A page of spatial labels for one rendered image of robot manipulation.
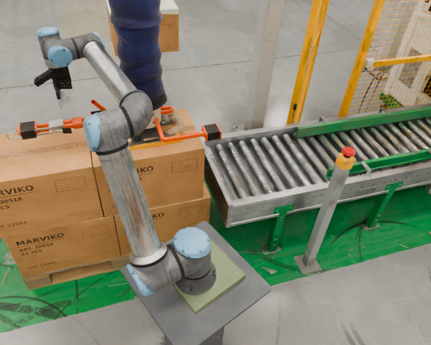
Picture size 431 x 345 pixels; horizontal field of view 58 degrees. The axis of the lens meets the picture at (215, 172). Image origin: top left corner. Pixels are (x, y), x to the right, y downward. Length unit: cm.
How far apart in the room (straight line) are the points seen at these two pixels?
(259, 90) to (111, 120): 234
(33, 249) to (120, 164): 128
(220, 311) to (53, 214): 108
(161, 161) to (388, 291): 178
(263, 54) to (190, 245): 213
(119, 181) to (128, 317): 138
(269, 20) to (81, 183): 193
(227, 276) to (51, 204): 103
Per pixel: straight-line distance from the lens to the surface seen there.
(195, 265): 160
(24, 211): 228
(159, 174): 219
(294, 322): 264
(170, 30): 381
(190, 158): 216
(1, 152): 232
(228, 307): 177
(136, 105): 136
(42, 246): 251
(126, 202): 141
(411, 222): 348
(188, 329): 171
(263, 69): 342
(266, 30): 327
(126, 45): 192
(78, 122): 216
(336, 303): 279
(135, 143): 216
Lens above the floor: 230
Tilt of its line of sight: 43 degrees down
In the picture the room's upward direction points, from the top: 4 degrees clockwise
